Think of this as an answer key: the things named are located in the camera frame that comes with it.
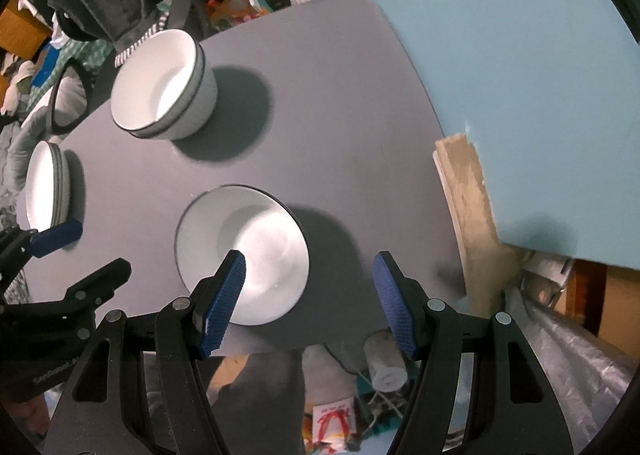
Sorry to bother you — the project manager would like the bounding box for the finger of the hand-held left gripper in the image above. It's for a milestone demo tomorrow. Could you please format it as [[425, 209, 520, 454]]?
[[0, 220, 84, 296], [0, 257, 132, 331]]

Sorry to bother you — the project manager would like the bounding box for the black office chair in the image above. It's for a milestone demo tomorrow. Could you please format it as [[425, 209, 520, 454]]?
[[47, 0, 291, 136]]

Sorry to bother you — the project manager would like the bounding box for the orange snack packet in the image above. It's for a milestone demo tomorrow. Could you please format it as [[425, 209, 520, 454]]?
[[207, 0, 274, 31]]

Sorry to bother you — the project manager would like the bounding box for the white paper roll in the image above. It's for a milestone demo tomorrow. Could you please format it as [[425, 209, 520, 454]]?
[[363, 329, 407, 392]]

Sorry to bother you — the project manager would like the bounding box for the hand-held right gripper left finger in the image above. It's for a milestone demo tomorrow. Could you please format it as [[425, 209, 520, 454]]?
[[47, 249, 247, 455]]

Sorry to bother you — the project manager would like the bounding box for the red and white paper packet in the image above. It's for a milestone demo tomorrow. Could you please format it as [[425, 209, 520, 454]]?
[[312, 397, 359, 455]]

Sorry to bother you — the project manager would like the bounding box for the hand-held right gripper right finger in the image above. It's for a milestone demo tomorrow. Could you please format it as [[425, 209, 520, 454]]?
[[372, 250, 576, 455]]

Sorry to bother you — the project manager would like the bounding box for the grey plastic sheet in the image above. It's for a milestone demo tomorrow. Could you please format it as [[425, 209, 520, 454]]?
[[500, 280, 640, 455]]

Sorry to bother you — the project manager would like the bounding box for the white bowl with black rim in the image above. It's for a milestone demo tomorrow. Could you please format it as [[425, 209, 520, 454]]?
[[175, 184, 311, 327], [127, 42, 219, 141], [110, 28, 207, 132]]

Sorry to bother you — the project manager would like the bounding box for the brown wooden cabinet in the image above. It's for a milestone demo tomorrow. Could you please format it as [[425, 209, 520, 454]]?
[[565, 257, 640, 342]]

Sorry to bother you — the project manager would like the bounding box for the light wooden board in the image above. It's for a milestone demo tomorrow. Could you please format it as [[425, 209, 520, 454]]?
[[432, 132, 526, 331]]

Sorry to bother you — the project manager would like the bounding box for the teal patterned cloth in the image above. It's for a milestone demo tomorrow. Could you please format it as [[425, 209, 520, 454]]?
[[30, 41, 117, 107]]

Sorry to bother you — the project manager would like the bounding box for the brown cardboard box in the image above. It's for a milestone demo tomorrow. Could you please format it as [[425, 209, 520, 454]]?
[[0, 0, 56, 62]]

